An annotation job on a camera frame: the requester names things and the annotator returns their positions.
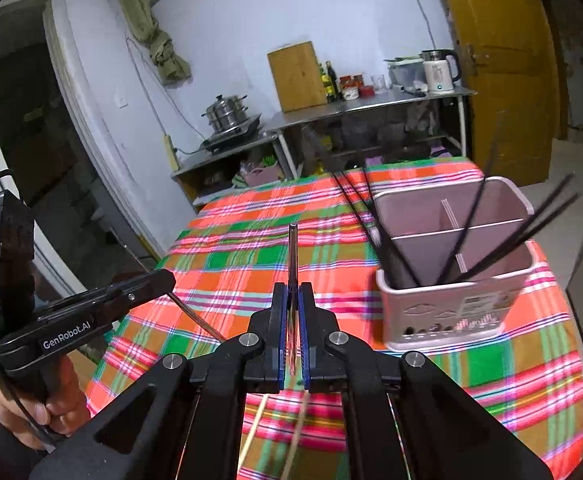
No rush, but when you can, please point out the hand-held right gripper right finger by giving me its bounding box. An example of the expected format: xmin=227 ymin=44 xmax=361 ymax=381
xmin=299 ymin=282 xmax=555 ymax=480

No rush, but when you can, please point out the thin wall cable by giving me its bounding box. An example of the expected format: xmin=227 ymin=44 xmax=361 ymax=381
xmin=126 ymin=36 xmax=208 ymax=154
xmin=398 ymin=0 xmax=431 ymax=52

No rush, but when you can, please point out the person's left hand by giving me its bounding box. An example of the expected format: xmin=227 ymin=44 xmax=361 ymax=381
xmin=0 ymin=357 xmax=91 ymax=452

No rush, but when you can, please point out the white door frame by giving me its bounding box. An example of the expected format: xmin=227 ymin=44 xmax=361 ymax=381
xmin=40 ymin=0 xmax=170 ymax=263

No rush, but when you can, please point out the red lidded jar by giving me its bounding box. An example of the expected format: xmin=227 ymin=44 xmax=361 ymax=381
xmin=339 ymin=75 xmax=361 ymax=101

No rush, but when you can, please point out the steel kitchen counter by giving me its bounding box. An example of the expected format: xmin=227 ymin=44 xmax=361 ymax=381
xmin=170 ymin=85 xmax=478 ymax=212

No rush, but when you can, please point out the grey lidded container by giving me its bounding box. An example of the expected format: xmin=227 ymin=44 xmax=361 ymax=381
xmin=384 ymin=55 xmax=427 ymax=94

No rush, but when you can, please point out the plaid tablecloth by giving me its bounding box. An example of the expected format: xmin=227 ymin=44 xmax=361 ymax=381
xmin=84 ymin=157 xmax=583 ymax=480

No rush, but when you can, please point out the yellow wooden door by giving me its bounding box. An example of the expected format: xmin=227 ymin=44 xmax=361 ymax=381
xmin=428 ymin=0 xmax=563 ymax=187

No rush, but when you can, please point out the metal door latch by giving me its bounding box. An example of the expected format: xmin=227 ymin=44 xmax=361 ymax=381
xmin=460 ymin=44 xmax=489 ymax=67

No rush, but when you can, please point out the black induction cooker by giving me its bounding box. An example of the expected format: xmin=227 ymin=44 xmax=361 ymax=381
xmin=200 ymin=114 xmax=264 ymax=152

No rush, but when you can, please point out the green hanging cloth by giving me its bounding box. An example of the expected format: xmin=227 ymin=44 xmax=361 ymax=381
xmin=114 ymin=0 xmax=193 ymax=86

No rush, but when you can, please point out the wooden cutting board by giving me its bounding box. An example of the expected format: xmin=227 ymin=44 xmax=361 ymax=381
xmin=267 ymin=41 xmax=329 ymax=114

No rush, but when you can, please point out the steel steamer pot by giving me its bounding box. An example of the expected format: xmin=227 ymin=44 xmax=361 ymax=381
xmin=201 ymin=93 xmax=249 ymax=134

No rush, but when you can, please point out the grey metal chopstick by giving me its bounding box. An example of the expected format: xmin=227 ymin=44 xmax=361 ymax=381
xmin=123 ymin=243 xmax=229 ymax=342
xmin=288 ymin=223 xmax=303 ymax=377

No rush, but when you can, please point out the bamboo chopstick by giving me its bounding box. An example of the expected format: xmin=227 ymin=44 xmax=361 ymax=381
xmin=240 ymin=393 xmax=269 ymax=467
xmin=284 ymin=393 xmax=309 ymax=472

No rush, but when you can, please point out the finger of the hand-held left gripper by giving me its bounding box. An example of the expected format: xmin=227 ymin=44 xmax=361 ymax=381
xmin=36 ymin=268 xmax=177 ymax=322

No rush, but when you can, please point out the white electric kettle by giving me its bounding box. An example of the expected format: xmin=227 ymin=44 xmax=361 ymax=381
xmin=419 ymin=48 xmax=463 ymax=95

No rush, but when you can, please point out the pink plastic basin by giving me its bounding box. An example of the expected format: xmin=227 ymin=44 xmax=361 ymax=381
xmin=238 ymin=162 xmax=283 ymax=187

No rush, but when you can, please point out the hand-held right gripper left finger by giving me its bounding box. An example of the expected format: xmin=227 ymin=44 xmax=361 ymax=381
xmin=32 ymin=282 xmax=290 ymax=480

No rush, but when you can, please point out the yellowed power strip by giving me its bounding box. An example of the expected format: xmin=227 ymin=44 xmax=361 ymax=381
xmin=164 ymin=132 xmax=179 ymax=171

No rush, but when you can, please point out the pink plastic utensil basket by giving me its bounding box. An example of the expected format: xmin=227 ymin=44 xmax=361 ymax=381
xmin=373 ymin=175 xmax=545 ymax=352

